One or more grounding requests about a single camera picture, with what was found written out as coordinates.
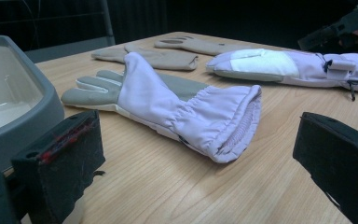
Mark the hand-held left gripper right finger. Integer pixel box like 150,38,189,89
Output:
292,111,358,224

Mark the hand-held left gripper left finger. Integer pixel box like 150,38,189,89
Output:
10,109,106,224

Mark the beige fabric glove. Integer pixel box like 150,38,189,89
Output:
154,35,254,57
90,43,200,72

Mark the lavender glove with white patch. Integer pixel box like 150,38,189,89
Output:
205,48,358,102

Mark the grey plastic basin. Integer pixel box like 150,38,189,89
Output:
0,35,65,173

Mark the lavender glove with grey palm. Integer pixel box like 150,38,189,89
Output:
61,51,263,164

